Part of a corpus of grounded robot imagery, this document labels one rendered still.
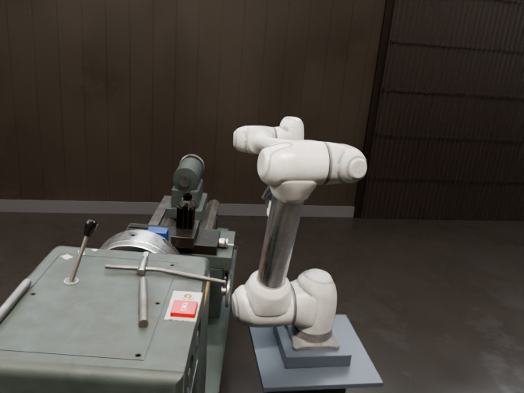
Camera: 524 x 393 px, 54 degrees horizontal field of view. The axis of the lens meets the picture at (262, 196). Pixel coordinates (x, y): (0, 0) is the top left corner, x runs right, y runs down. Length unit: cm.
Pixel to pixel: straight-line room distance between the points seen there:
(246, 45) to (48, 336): 393
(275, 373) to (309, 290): 32
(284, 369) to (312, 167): 82
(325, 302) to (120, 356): 93
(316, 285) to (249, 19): 336
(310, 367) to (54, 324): 103
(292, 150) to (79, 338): 74
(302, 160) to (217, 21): 346
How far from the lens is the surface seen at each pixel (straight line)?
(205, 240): 235
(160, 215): 288
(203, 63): 484
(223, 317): 259
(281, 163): 146
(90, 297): 138
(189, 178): 276
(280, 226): 161
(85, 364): 116
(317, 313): 192
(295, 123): 206
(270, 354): 203
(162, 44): 483
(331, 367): 201
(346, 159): 150
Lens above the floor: 196
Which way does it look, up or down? 20 degrees down
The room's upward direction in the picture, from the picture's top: 5 degrees clockwise
